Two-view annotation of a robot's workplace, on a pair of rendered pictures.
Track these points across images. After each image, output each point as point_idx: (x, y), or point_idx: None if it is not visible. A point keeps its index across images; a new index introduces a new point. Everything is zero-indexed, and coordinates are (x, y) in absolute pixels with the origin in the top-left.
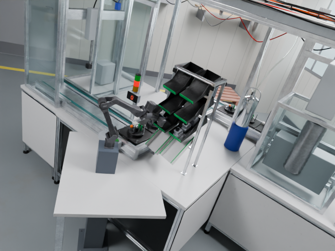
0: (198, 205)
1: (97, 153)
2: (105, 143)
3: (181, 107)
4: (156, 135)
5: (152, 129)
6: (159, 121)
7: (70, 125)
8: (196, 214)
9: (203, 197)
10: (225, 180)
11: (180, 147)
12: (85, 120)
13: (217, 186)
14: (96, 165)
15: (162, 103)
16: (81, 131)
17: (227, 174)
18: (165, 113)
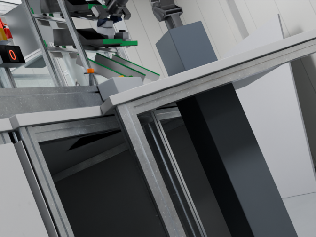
0: (183, 142)
1: (188, 49)
2: (180, 19)
3: (84, 17)
4: (106, 74)
5: None
6: (125, 10)
7: (69, 116)
8: (185, 175)
9: (169, 137)
10: (104, 182)
11: None
12: (58, 99)
13: (131, 159)
14: (213, 54)
15: (82, 8)
16: (97, 106)
17: (103, 162)
18: (81, 37)
